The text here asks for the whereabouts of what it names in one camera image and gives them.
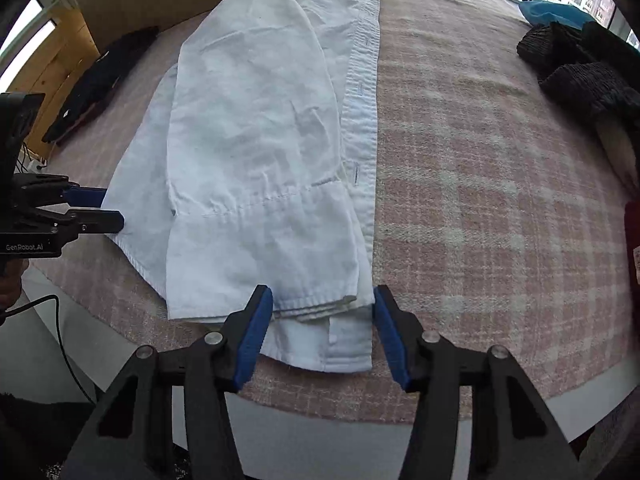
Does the blue cloth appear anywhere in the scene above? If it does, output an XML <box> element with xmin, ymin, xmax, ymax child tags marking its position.
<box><xmin>517</xmin><ymin>0</ymin><xmax>596</xmax><ymax>31</ymax></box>

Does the pine plank panel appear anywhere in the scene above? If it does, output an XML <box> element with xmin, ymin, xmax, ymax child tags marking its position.
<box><xmin>10</xmin><ymin>2</ymin><xmax>103</xmax><ymax>156</ymax></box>

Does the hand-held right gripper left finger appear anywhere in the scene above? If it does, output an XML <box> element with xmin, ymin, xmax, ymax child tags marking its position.
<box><xmin>62</xmin><ymin>285</ymin><xmax>273</xmax><ymax>480</ymax></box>

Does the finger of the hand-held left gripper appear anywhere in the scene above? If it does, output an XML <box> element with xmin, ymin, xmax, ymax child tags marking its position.
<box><xmin>62</xmin><ymin>187</ymin><xmax>108</xmax><ymax>208</ymax></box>
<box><xmin>75</xmin><ymin>210</ymin><xmax>126</xmax><ymax>236</ymax></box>

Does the maroon garment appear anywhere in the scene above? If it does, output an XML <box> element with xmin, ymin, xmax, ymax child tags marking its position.
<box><xmin>624</xmin><ymin>200</ymin><xmax>640</xmax><ymax>291</ymax></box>

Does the white button shirt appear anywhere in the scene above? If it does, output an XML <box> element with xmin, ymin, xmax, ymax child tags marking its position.
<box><xmin>102</xmin><ymin>0</ymin><xmax>416</xmax><ymax>373</ymax></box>

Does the pink plaid blanket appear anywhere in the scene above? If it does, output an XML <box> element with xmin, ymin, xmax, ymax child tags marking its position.
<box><xmin>35</xmin><ymin>0</ymin><xmax>636</xmax><ymax>421</ymax></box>

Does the folded black t-shirt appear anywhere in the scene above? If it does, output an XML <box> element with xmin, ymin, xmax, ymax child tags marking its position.
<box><xmin>42</xmin><ymin>26</ymin><xmax>161</xmax><ymax>146</ymax></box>

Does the person's left hand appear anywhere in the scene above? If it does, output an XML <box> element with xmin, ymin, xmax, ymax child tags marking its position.
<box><xmin>0</xmin><ymin>261</ymin><xmax>23</xmax><ymax>313</ymax></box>

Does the person's black tweed top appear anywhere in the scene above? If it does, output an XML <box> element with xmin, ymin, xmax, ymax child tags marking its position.
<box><xmin>0</xmin><ymin>390</ymin><xmax>101</xmax><ymax>480</ymax></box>

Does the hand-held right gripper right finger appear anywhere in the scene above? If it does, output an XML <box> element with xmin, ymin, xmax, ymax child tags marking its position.
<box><xmin>374</xmin><ymin>285</ymin><xmax>581</xmax><ymax>480</ymax></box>

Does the dark knitted garment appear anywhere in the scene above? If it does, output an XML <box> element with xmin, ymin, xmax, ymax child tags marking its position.
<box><xmin>516</xmin><ymin>20</ymin><xmax>640</xmax><ymax>121</ymax></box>

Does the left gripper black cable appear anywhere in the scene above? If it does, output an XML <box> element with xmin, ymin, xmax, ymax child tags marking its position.
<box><xmin>0</xmin><ymin>295</ymin><xmax>96</xmax><ymax>403</ymax></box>

